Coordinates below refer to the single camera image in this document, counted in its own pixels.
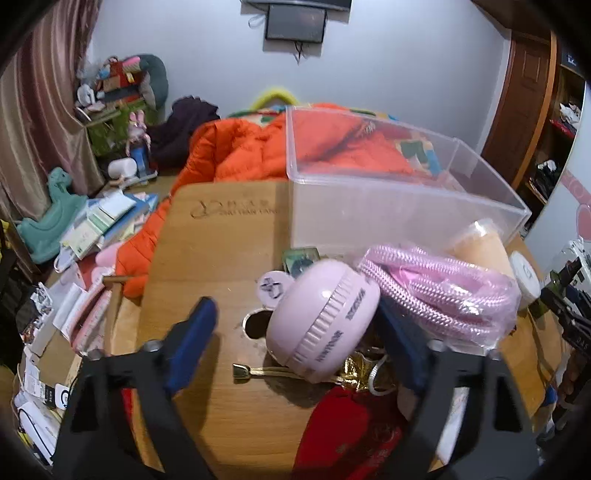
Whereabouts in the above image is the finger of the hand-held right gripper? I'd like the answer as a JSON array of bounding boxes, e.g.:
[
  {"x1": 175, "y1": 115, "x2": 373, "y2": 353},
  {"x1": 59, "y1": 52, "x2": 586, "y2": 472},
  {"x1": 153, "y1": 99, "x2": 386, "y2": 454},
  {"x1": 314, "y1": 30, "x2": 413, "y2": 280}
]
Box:
[{"x1": 539, "y1": 284, "x2": 591, "y2": 326}]

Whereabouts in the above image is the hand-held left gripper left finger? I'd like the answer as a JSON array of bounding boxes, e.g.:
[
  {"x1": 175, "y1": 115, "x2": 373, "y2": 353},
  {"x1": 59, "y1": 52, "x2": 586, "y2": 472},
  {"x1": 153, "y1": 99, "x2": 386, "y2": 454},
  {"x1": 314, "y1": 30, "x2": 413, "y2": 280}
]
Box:
[{"x1": 53, "y1": 296, "x2": 219, "y2": 480}]

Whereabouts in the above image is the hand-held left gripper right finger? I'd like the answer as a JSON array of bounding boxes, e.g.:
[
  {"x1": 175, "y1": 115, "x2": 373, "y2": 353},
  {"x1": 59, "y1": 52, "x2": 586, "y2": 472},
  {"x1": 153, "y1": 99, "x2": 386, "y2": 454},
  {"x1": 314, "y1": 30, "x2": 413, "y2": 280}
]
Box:
[{"x1": 376, "y1": 302, "x2": 541, "y2": 480}]

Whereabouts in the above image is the gold shiny ornament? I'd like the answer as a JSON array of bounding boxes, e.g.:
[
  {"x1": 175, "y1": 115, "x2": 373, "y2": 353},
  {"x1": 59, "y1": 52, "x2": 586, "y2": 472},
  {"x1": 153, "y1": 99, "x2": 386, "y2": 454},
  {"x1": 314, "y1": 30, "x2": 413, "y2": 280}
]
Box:
[{"x1": 332, "y1": 351, "x2": 384, "y2": 393}]

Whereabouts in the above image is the pink braided hose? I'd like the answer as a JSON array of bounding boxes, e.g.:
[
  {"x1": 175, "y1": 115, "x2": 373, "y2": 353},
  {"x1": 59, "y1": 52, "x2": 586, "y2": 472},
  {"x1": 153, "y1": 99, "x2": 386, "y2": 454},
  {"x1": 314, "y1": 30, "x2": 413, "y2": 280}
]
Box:
[{"x1": 355, "y1": 244, "x2": 522, "y2": 352}]

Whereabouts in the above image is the pink round device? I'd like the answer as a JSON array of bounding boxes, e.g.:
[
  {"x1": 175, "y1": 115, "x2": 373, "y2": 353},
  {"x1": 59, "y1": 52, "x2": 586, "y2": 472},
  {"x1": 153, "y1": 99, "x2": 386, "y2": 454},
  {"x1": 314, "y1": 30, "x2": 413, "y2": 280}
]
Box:
[{"x1": 265, "y1": 258, "x2": 382, "y2": 385}]

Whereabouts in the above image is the red fabric pouch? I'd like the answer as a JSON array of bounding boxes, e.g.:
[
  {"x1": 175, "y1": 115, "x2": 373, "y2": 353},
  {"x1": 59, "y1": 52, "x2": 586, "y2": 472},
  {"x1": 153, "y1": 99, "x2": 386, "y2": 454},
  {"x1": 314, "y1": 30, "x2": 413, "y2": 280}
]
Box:
[{"x1": 292, "y1": 385, "x2": 407, "y2": 480}]

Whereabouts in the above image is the clear plastic storage box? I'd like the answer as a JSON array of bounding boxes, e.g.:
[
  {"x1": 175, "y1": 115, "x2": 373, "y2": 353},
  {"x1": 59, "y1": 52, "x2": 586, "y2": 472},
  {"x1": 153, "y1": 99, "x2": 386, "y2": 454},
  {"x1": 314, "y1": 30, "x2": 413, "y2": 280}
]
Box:
[{"x1": 285, "y1": 105, "x2": 533, "y2": 264}]

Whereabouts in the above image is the wooden desktop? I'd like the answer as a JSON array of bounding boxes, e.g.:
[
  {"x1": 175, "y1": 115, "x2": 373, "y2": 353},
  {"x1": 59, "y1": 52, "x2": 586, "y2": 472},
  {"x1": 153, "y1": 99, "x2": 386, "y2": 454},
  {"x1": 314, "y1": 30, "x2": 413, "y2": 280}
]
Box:
[{"x1": 104, "y1": 182, "x2": 573, "y2": 480}]

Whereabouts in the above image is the white cabinet with pink decals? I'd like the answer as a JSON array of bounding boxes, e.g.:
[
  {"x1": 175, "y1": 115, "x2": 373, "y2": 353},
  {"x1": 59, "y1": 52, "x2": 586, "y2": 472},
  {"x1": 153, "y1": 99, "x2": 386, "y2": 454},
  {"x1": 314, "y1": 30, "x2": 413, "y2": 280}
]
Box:
[{"x1": 524, "y1": 83, "x2": 591, "y2": 278}]

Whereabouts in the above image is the white round badge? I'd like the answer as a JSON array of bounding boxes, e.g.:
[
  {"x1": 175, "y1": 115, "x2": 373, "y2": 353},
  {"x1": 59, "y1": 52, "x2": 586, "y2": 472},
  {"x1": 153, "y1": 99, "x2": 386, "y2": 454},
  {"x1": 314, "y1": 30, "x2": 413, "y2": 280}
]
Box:
[{"x1": 257, "y1": 270, "x2": 289, "y2": 301}]

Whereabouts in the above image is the wooden shelf unit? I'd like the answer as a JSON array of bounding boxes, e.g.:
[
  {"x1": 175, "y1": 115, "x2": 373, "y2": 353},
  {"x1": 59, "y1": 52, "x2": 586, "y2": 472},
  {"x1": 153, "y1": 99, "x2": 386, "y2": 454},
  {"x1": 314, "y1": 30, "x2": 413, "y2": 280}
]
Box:
[{"x1": 517, "y1": 60, "x2": 587, "y2": 204}]

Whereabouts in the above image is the pile of papers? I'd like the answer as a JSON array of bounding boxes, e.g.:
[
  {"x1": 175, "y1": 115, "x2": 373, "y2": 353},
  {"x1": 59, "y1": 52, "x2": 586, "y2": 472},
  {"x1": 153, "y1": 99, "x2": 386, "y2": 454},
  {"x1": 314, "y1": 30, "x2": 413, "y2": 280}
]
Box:
[{"x1": 14, "y1": 263, "x2": 116, "y2": 462}]

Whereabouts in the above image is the green printed card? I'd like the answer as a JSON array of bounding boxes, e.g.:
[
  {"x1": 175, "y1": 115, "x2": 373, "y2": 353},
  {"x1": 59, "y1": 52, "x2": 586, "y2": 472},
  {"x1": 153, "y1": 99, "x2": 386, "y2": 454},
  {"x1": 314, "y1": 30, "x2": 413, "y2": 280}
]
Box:
[{"x1": 283, "y1": 248, "x2": 320, "y2": 278}]

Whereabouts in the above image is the stack of books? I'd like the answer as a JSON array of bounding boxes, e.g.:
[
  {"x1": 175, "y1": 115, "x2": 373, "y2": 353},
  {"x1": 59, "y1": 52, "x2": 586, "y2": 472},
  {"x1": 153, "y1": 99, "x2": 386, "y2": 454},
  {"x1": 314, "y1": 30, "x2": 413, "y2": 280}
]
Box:
[{"x1": 55, "y1": 190, "x2": 160, "y2": 259}]

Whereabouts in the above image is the brown wooden door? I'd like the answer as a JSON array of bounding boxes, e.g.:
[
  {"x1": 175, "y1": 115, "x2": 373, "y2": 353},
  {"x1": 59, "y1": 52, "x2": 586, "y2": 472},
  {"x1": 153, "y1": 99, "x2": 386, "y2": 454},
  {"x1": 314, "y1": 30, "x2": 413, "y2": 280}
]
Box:
[{"x1": 480, "y1": 28, "x2": 557, "y2": 162}]

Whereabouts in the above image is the white humidifier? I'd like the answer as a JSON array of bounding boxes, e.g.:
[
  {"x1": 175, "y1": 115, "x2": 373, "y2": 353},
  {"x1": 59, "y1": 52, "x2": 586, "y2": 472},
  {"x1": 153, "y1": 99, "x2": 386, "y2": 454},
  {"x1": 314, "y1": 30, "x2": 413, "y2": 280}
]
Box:
[{"x1": 107, "y1": 158, "x2": 138, "y2": 182}]

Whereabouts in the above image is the teal dinosaur plush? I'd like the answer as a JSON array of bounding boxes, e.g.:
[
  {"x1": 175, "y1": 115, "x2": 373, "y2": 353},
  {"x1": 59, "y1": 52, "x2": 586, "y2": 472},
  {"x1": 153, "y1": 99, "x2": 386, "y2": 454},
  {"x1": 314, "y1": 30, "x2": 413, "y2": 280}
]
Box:
[{"x1": 16, "y1": 167, "x2": 88, "y2": 265}]

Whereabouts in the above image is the colourful patchwork blanket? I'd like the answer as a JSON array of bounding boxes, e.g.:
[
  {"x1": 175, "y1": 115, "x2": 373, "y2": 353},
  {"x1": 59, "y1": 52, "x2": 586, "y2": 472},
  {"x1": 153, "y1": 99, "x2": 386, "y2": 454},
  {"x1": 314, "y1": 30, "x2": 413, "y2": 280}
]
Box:
[{"x1": 397, "y1": 134, "x2": 446, "y2": 178}]

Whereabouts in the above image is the orange down jacket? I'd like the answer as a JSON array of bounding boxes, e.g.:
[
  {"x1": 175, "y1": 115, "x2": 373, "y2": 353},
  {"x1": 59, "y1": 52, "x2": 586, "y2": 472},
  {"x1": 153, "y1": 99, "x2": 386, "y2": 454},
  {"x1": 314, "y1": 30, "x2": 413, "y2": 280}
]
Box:
[{"x1": 115, "y1": 102, "x2": 416, "y2": 298}]

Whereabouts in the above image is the dark purple cloth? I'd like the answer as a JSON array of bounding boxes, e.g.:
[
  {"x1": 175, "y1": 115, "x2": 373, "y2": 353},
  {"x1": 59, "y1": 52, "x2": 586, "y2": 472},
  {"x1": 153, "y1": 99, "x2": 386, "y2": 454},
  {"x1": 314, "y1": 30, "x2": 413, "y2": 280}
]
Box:
[{"x1": 148, "y1": 96, "x2": 220, "y2": 169}]

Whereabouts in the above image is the pink bunny doll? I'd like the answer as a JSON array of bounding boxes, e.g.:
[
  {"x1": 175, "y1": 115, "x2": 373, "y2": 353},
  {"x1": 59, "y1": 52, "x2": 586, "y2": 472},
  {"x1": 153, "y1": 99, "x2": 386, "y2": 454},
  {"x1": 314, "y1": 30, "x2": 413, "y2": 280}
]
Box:
[{"x1": 126, "y1": 110, "x2": 151, "y2": 158}]

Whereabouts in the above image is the green patterned box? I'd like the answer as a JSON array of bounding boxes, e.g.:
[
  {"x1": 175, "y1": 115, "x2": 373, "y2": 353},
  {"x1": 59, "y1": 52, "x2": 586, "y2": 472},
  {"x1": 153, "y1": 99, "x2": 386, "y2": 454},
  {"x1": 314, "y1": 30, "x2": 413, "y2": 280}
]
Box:
[{"x1": 85, "y1": 108, "x2": 134, "y2": 158}]

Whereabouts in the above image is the yellow green hoop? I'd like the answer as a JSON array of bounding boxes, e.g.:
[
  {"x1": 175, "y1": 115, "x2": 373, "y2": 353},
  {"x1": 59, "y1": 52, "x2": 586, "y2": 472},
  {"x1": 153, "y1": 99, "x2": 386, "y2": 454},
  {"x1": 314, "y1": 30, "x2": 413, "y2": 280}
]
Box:
[{"x1": 252, "y1": 85, "x2": 301, "y2": 112}]

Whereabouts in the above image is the grey green neck pillow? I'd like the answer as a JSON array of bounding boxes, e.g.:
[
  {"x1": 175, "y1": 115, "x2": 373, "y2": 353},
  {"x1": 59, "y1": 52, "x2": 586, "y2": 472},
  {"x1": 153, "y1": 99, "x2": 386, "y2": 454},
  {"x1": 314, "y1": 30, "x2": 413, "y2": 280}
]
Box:
[{"x1": 137, "y1": 54, "x2": 169, "y2": 112}]

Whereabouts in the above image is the patchwork cushion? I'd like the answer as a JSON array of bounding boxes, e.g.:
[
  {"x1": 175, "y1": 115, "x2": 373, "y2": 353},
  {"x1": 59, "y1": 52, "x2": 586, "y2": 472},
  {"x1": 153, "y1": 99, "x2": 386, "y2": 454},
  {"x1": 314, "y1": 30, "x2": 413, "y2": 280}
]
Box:
[{"x1": 95, "y1": 55, "x2": 144, "y2": 106}]

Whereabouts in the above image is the brown pink curtain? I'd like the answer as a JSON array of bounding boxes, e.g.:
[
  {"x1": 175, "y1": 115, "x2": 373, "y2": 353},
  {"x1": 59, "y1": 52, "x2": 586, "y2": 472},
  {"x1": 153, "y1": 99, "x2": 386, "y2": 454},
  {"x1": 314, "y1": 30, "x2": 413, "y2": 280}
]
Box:
[{"x1": 0, "y1": 0, "x2": 105, "y2": 222}]

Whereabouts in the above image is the gold strap with metal tip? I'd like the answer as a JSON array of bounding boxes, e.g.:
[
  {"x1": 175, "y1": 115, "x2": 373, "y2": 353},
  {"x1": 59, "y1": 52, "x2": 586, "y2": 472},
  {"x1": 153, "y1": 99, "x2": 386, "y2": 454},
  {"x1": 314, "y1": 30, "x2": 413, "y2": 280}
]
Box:
[{"x1": 232, "y1": 364, "x2": 305, "y2": 384}]

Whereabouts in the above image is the wall-mounted dark screen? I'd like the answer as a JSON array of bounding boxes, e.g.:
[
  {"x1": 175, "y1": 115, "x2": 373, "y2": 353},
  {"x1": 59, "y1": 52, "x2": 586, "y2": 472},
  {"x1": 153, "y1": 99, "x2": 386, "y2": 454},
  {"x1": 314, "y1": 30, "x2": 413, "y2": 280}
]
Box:
[{"x1": 264, "y1": 4, "x2": 328, "y2": 44}]

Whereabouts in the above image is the black wall-mounted unit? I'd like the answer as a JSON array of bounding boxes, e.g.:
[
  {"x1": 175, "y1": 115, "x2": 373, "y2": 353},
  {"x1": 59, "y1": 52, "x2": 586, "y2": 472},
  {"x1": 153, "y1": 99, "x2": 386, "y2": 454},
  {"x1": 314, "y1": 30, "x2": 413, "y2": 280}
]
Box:
[{"x1": 240, "y1": 0, "x2": 352, "y2": 12}]

